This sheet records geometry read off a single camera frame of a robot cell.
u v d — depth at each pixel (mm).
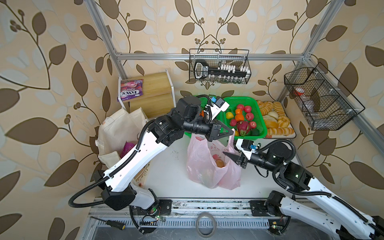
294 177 468
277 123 1048
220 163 817
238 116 1075
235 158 542
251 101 1130
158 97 789
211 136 468
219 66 807
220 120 990
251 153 533
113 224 693
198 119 476
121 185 384
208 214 754
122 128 782
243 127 963
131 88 806
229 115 1087
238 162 542
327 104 721
